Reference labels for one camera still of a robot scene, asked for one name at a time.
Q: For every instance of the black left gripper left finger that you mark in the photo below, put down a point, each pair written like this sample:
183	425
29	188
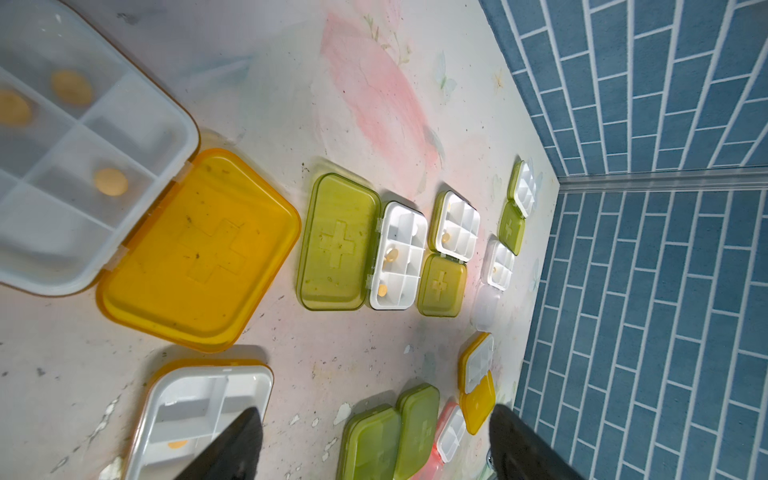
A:
234	454

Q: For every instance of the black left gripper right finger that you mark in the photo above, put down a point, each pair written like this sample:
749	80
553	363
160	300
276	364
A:
517	452

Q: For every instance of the green pillbox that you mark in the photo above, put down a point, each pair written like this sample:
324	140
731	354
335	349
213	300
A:
418	408
370	444
521	198
452	239

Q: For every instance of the small orange pillbox front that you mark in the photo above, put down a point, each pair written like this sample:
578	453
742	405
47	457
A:
188	405

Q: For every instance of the pink pillbox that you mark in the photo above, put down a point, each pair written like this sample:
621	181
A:
451	430

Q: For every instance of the orange pillbox right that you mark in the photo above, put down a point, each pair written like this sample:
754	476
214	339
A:
477	395

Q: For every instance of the clear pillbox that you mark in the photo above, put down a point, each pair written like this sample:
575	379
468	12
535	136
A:
496	275

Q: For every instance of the green pillbox sideways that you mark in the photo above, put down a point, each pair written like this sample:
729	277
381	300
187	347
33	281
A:
357	250

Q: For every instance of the orange pillbox back left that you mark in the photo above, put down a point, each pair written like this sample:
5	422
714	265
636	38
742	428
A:
104	184

